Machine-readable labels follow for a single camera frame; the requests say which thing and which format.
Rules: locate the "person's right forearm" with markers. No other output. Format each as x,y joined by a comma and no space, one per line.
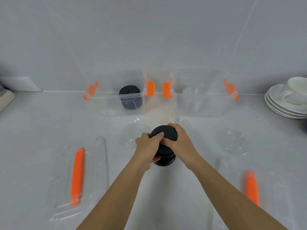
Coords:
230,201

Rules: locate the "white ceramic cup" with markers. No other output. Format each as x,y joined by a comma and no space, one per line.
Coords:
296,89

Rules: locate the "black cup lid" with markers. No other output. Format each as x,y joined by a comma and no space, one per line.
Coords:
165,132

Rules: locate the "person's right thumb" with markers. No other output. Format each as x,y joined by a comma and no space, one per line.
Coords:
168,142

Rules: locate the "person's left hand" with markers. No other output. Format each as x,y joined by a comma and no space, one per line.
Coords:
144,148

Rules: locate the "clear storage box orange latches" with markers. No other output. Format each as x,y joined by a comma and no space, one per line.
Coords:
206,98
112,100

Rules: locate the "person's left thumb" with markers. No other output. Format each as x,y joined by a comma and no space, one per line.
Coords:
157,136

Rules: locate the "beige appliance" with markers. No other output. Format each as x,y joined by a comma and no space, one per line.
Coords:
5,99

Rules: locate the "clear dome lid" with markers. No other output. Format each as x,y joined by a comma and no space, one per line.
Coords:
183,122
233,142
130,138

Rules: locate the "person's right hand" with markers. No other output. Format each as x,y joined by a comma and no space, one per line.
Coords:
184,148

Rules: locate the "stack of black cup lids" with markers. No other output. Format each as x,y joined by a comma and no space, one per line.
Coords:
130,98
165,158

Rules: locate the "white saucer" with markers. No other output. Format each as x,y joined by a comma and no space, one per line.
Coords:
271,109
275,95
272,105

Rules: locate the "person's left forearm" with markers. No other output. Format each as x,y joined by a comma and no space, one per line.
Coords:
112,201

